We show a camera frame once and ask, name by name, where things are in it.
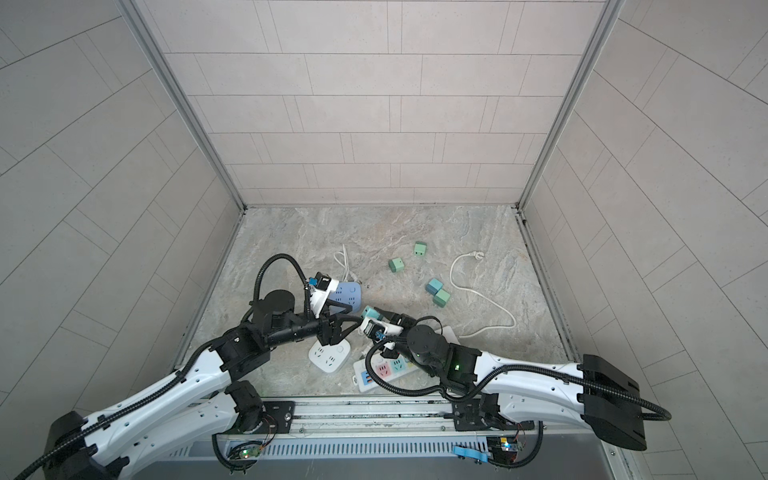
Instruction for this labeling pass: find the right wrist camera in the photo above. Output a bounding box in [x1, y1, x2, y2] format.
[359, 317, 403, 341]

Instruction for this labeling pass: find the circuit board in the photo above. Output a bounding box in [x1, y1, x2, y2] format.
[227, 441, 263, 463]
[486, 436, 521, 465]

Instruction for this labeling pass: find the power strip white cable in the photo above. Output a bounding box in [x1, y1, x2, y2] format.
[448, 250, 518, 340]

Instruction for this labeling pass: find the green plug adapter left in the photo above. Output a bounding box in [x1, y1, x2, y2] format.
[388, 257, 405, 273]

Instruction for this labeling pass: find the light green plug adapter far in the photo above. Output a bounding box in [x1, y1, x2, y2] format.
[413, 241, 428, 256]

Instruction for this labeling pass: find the white square power socket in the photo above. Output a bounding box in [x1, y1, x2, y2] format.
[308, 340, 351, 374]

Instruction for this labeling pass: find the aluminium rail frame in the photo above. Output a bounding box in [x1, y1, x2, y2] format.
[263, 394, 593, 439]

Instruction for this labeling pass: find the blue socket white cable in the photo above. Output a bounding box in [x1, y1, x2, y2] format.
[332, 242, 361, 284]

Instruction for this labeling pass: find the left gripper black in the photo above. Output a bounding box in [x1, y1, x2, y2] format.
[264, 301, 362, 350]

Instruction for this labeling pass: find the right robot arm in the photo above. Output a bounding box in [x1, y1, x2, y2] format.
[360, 312, 672, 451]

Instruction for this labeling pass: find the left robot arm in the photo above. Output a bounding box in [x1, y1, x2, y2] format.
[18, 253, 362, 479]

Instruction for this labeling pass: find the blue tape piece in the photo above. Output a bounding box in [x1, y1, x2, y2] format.
[452, 445, 489, 464]

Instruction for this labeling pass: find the blue square power socket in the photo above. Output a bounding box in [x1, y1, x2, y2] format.
[329, 282, 362, 313]

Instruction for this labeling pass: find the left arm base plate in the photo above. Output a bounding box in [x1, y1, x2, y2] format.
[229, 400, 296, 435]

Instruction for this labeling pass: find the left circuit board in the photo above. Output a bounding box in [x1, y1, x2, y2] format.
[227, 441, 263, 463]

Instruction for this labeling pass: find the green plug adapter right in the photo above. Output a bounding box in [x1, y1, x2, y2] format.
[433, 289, 451, 308]

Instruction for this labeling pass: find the white long power strip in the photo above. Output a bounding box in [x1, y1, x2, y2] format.
[364, 349, 449, 397]

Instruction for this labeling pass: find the teal blue plug adapter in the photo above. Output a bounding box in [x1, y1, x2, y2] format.
[425, 278, 444, 295]

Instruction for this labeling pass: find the right circuit board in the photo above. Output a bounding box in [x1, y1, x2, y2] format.
[486, 436, 521, 465]

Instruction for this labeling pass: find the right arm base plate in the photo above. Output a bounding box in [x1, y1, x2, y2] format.
[445, 394, 536, 432]

